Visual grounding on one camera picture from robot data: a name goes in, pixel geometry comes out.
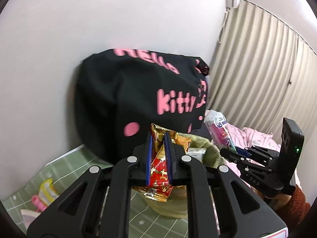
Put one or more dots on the pink floral blanket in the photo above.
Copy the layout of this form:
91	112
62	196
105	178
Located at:
248	137

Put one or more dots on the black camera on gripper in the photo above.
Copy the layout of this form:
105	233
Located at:
291	147

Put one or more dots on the red gold candy wrapper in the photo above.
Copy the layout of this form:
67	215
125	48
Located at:
159	188

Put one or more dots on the green grid cloth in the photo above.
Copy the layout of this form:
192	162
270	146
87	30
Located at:
93	201

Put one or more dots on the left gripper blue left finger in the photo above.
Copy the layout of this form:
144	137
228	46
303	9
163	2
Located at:
149	148

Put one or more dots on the yellow-green trash bag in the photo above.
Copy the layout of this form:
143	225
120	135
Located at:
190	195

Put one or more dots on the white crushed paper cup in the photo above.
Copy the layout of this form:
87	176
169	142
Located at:
28	216

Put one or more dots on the beige pleated curtain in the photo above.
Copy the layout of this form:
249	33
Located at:
263	71

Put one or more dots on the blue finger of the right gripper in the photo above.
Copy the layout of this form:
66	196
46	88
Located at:
242	152

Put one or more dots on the pink snack wrapper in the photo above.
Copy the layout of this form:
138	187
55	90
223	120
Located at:
216	125

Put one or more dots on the pink caterpillar toy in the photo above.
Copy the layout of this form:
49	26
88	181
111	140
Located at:
38	203

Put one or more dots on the black hello kitty bag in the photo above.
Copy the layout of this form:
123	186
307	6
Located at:
120	93

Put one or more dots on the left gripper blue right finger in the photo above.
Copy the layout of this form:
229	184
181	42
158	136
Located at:
167	147

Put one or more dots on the right hand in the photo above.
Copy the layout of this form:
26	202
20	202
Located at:
275	203

